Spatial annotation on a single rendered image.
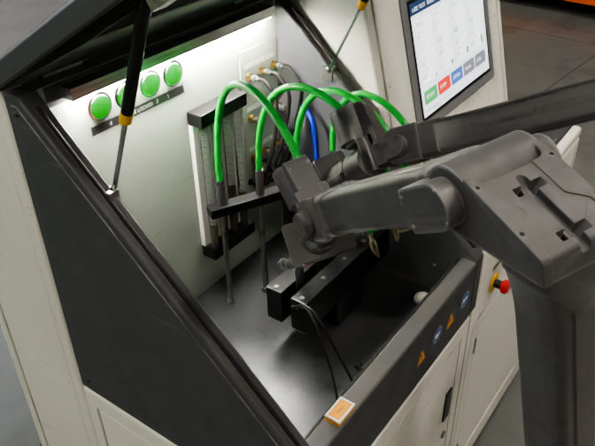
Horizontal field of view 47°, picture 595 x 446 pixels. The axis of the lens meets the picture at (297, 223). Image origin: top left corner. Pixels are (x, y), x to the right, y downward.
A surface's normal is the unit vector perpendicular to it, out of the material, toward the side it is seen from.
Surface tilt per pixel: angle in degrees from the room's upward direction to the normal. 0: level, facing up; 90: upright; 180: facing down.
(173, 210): 90
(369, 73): 90
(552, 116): 65
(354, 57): 90
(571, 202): 18
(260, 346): 0
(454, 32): 76
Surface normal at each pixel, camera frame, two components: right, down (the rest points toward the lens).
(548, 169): -0.04, -0.62
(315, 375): -0.02, -0.83
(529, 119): -0.48, 0.09
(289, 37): -0.58, 0.46
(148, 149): 0.81, 0.31
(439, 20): 0.79, 0.11
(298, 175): 0.13, -0.34
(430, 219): -0.88, 0.39
